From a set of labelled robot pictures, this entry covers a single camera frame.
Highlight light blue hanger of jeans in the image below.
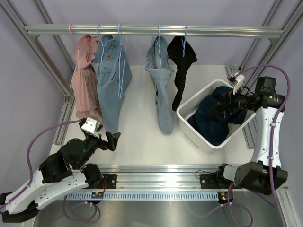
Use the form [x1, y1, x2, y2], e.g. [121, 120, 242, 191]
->
[155, 24, 167, 70]

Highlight white plastic basket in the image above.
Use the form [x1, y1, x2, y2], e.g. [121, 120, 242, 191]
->
[177, 79, 255, 153]

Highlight light denim jeans on hanger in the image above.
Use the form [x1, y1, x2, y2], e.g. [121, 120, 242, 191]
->
[145, 38, 173, 134]

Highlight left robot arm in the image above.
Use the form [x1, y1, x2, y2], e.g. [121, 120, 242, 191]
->
[0, 132, 121, 223]

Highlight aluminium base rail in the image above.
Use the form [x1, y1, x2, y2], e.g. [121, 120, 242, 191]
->
[66, 164, 289, 192]

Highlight light blue wire hanger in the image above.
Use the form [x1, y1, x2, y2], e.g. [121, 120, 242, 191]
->
[118, 23, 127, 99]

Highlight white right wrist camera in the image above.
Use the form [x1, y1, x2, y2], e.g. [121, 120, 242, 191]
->
[228, 72, 244, 95]

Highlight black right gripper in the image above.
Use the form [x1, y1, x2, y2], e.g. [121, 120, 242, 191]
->
[209, 84, 255, 119]

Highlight slotted cable duct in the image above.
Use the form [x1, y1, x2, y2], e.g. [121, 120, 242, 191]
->
[67, 191, 219, 201]

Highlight light denim skirt with buttons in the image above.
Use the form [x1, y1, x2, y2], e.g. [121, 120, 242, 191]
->
[91, 36, 133, 133]

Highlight aluminium extrusion frame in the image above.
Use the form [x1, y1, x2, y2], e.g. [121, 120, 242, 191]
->
[0, 0, 303, 192]

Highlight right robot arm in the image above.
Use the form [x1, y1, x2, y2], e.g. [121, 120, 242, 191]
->
[210, 73, 288, 195]

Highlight light blue hanger of denim skirt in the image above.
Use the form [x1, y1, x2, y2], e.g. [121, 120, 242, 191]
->
[95, 23, 114, 63]

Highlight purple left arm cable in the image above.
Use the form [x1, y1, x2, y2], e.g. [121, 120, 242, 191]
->
[0, 119, 102, 223]

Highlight pink dress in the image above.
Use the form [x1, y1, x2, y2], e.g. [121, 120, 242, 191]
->
[71, 35, 102, 121]

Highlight dark blue denim skirt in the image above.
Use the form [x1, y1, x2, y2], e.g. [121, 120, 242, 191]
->
[187, 86, 247, 146]

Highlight pink hanger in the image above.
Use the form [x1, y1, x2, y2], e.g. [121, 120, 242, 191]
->
[69, 23, 78, 49]

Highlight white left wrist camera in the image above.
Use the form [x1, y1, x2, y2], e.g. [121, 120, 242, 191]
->
[80, 117, 103, 138]

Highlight black hanging garment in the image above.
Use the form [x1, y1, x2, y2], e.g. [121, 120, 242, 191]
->
[167, 36, 197, 111]

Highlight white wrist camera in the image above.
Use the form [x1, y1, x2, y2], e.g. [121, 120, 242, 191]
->
[80, 117, 103, 138]
[228, 72, 244, 95]

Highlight light blue hanger of black garment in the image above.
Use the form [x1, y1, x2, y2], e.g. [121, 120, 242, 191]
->
[182, 24, 188, 57]

